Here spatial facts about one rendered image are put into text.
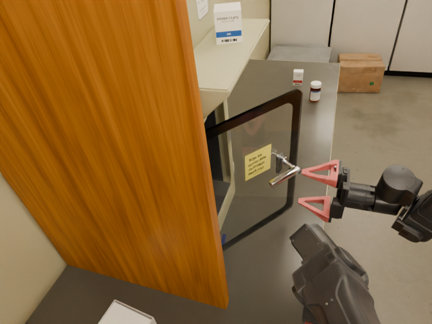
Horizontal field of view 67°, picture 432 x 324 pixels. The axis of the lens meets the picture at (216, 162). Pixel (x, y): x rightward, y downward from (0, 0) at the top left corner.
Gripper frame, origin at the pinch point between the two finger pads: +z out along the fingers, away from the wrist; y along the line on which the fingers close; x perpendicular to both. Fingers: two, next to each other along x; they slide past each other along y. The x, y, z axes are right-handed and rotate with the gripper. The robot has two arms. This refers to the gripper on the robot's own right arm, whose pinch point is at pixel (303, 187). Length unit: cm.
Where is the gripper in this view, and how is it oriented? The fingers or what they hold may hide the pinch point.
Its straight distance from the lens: 77.8
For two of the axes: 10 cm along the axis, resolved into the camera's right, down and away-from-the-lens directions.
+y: -0.9, -7.4, -6.7
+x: -3.0, 6.6, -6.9
